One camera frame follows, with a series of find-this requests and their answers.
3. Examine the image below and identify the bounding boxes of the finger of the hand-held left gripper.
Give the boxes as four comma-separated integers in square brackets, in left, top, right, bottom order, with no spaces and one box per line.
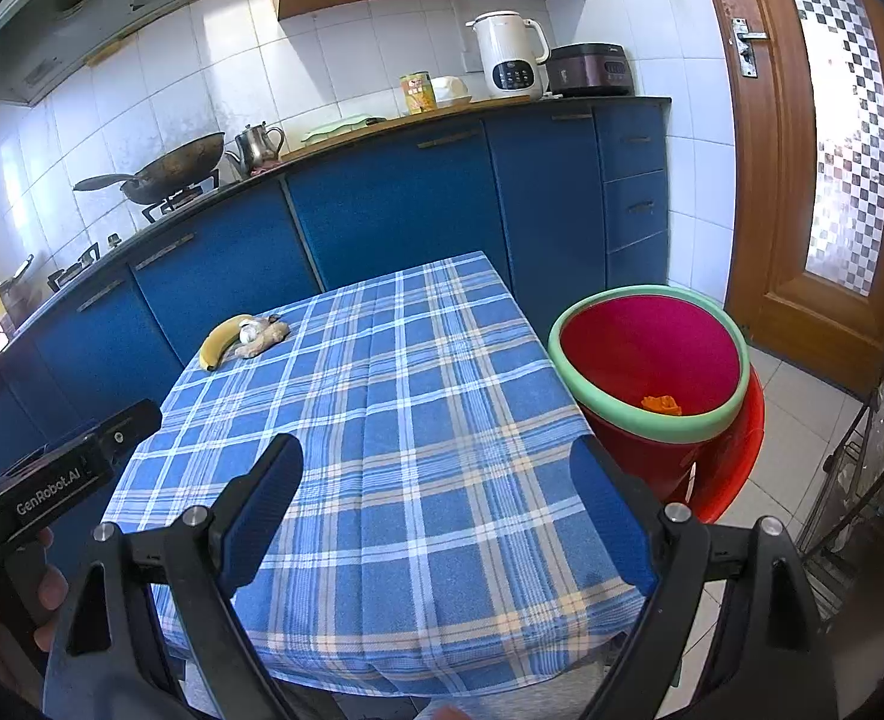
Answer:
[86,399,162,466]

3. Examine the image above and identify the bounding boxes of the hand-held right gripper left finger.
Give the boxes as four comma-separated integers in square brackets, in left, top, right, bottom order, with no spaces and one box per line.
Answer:
[43,433,304,720]

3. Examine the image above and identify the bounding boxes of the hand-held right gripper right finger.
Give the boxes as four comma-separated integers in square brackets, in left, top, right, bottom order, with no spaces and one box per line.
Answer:
[568,435,840,720]

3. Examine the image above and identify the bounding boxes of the red bin with green rim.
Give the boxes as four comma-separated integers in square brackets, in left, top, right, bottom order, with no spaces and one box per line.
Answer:
[548,285,750,500]

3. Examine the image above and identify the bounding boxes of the person's left hand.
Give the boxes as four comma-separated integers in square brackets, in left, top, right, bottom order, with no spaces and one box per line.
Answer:
[0,529,70,691]

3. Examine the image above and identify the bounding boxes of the yellow banana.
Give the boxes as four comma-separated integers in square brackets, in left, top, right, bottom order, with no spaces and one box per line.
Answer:
[200,313,255,372]

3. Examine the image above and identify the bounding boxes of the red plastic stool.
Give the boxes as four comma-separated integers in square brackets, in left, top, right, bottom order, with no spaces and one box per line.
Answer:
[667,364,765,526]

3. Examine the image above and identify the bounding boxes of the blue plaid tablecloth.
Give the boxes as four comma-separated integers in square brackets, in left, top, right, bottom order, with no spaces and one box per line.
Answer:
[101,251,649,698]

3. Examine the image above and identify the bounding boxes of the ginger root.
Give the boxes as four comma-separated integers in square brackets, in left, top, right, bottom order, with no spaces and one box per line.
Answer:
[233,321,289,359]

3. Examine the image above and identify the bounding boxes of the metal pot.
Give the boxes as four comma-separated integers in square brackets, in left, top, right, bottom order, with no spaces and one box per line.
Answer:
[0,255,37,323]

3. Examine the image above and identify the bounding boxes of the person's grey trousers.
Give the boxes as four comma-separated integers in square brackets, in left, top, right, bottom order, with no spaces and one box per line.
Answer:
[412,660,608,720]

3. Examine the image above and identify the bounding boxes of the gas stove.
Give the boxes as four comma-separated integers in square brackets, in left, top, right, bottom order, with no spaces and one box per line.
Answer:
[46,180,222,290]

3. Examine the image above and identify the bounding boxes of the black wok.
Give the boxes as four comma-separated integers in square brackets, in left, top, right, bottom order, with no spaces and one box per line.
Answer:
[73,133,227,205]

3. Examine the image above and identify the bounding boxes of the metal teapot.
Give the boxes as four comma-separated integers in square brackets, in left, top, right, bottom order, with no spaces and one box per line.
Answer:
[224,122,287,172]

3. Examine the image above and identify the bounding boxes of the wooden door with glass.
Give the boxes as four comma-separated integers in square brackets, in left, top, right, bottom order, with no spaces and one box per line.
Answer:
[693,0,884,398]

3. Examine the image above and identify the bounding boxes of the blue kitchen base cabinet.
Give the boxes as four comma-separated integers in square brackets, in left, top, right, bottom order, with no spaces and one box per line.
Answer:
[0,96,672,481]

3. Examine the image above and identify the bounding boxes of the green plate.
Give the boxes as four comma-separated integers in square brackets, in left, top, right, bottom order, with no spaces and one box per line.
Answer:
[299,114,387,145]

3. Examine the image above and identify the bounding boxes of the grey range hood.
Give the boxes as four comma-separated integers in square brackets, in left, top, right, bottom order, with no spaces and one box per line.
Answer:
[0,0,199,106]

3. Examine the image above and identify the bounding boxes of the yellow food can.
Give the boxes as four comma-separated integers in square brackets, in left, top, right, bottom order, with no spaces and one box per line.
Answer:
[401,73,435,116]

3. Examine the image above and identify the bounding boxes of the dark rice cooker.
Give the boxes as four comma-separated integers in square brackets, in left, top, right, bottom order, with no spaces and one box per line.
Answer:
[547,43,636,97]

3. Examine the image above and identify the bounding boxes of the white electric kettle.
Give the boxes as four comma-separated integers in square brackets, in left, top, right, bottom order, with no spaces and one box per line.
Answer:
[466,11,552,100]

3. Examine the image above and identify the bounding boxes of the metal wire rack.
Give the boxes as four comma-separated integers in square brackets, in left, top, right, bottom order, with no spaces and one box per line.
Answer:
[794,345,884,616]

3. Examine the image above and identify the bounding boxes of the metal door handle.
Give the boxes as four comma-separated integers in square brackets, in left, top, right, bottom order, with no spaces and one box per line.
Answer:
[730,16,769,80]

